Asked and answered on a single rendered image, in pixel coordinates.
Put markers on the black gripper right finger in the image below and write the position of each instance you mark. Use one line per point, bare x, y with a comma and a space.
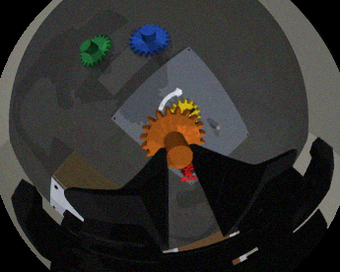
232, 186

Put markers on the white curved arrow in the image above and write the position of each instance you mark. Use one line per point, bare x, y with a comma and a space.
167, 98

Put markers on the yellow gear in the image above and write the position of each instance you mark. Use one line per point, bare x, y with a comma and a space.
183, 105

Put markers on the blue gear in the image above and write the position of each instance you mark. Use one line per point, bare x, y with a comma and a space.
149, 39

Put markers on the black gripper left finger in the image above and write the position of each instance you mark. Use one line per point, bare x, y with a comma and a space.
144, 200

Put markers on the orange gear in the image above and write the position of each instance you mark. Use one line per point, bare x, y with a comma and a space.
173, 131

